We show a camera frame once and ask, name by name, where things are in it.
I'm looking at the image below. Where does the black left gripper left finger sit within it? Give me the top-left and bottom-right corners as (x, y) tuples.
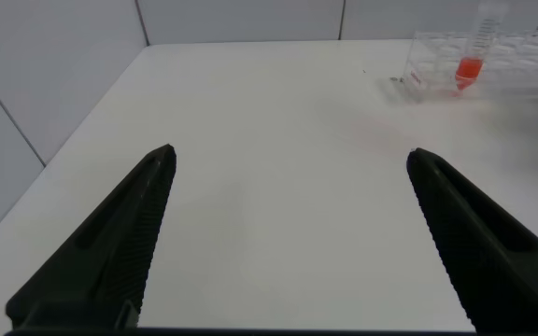
(5, 143), (177, 330)

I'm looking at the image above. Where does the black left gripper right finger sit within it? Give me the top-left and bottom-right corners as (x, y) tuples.
(405, 147), (538, 335)

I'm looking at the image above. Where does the test tube with red pigment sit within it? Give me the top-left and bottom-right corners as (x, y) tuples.
(454, 0), (509, 92)

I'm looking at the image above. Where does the clear plastic test tube rack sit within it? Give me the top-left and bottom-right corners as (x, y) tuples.
(402, 30), (538, 102)

